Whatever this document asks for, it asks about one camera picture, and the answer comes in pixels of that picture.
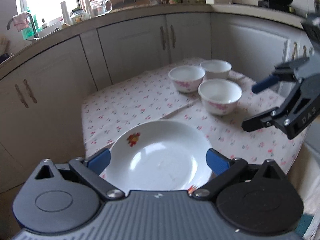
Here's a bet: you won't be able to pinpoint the grey kitchen countertop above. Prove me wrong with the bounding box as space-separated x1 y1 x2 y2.
0 1 313 80

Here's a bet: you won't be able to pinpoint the metal kitchen faucet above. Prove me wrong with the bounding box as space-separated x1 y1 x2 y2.
7 12 40 40

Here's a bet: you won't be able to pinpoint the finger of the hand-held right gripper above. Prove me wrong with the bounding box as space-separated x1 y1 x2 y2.
241 81 313 133
251 57 310 93

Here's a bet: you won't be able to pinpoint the white kitchen cabinets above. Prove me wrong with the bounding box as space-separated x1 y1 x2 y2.
0 5 320 198

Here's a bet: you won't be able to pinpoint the pink cloth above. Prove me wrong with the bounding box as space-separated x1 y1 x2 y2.
12 12 30 29

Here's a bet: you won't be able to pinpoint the black gas stove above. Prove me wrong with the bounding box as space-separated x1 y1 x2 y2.
257 0 297 14

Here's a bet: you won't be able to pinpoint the green dish soap bottle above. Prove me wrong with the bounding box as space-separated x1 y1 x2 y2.
21 14 38 40

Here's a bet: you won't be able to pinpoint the cherry print tablecloth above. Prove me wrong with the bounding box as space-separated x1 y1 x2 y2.
81 57 307 178

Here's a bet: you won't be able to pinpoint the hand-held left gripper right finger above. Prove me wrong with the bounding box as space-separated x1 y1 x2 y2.
191 148 287 202

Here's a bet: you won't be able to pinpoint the clear glass pitcher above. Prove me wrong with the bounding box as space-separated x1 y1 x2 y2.
90 0 113 17

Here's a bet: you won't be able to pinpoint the plain white bowl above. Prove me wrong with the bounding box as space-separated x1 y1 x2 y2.
200 59 232 80

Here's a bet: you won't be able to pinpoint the white fruit print plate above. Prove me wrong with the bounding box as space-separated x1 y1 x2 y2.
100 120 214 192

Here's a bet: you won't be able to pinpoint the white pink floral bowl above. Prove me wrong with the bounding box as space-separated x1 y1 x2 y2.
198 78 242 116
168 65 206 93

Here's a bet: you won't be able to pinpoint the glass jar with lid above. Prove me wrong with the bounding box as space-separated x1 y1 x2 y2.
71 7 91 25

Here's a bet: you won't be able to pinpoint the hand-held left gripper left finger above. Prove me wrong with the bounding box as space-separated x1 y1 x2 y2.
34 148 124 202

